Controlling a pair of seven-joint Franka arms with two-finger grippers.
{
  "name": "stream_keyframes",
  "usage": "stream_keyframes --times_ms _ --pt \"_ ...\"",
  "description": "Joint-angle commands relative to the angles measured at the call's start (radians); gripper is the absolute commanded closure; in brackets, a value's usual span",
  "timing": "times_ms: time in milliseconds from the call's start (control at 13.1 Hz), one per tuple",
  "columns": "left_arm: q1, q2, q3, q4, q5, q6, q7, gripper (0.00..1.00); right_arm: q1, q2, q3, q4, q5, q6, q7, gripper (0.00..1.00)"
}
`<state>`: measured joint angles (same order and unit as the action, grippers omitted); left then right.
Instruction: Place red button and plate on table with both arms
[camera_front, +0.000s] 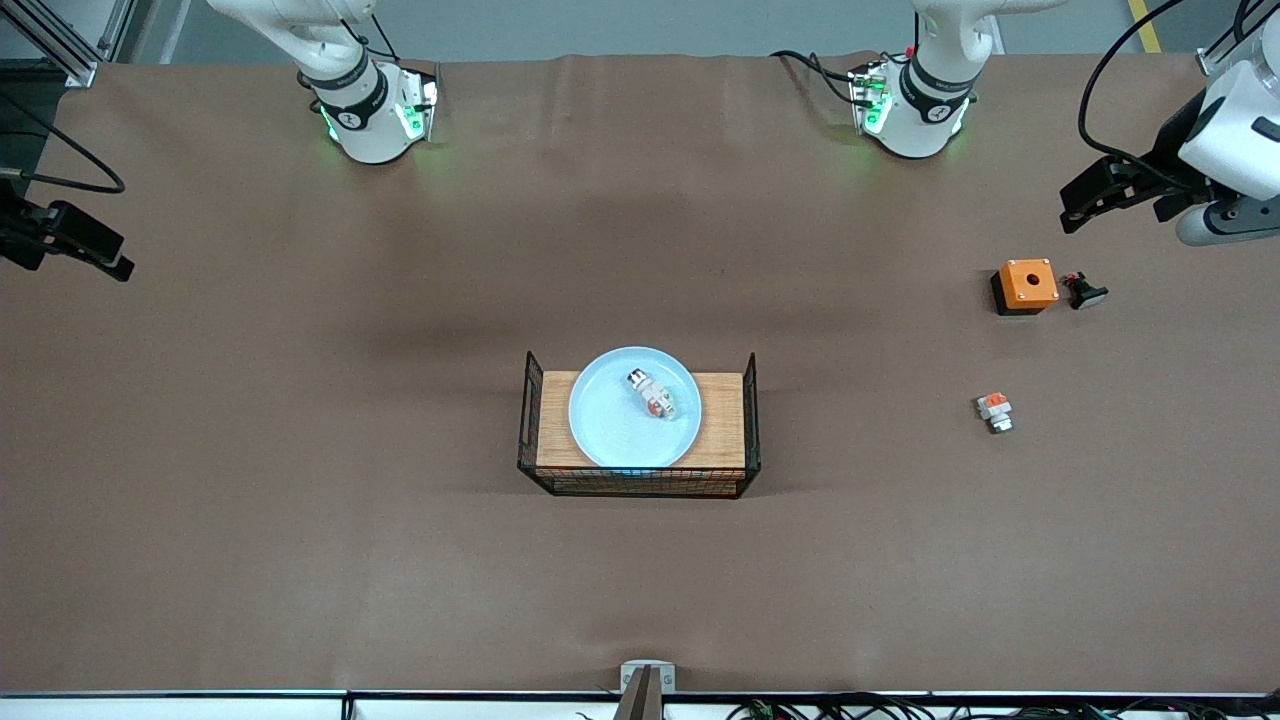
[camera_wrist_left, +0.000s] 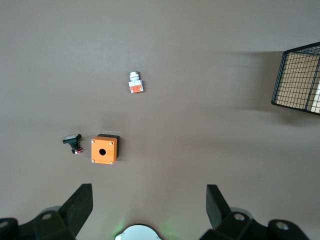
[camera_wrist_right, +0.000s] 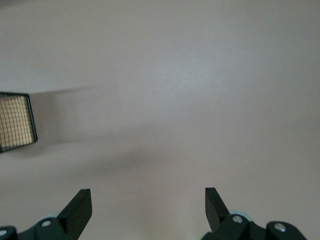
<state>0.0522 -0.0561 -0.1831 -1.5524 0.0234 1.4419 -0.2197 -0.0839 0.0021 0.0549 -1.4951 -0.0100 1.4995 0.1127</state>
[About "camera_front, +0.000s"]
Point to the black push button head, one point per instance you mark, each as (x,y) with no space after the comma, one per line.
(1083,292)

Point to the brown table cover sheet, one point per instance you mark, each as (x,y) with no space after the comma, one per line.
(300,550)

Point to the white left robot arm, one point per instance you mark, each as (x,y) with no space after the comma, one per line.
(930,120)

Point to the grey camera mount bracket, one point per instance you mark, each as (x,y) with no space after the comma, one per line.
(647,685)

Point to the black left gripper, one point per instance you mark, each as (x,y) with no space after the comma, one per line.
(1167,160)

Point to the thin aluminium frame profile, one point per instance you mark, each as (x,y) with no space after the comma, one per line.
(115,28)

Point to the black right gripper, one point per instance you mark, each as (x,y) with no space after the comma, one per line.
(20,240)

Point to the light blue round plate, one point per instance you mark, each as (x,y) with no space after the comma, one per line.
(615,425)

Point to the slanted aluminium frame profile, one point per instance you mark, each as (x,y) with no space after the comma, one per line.
(55,45)

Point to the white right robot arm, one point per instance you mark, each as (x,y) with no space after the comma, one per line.
(368,120)

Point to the white orange push button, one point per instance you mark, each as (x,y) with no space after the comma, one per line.
(655,396)

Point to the small white orange contact block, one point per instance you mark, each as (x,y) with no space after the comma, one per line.
(995,410)

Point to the aluminium frame profile with foot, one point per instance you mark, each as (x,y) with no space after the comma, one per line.
(1240,35)

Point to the orange button box with hole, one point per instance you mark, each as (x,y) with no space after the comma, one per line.
(1027,284)

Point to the white table edge rail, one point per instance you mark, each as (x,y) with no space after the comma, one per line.
(200,708)

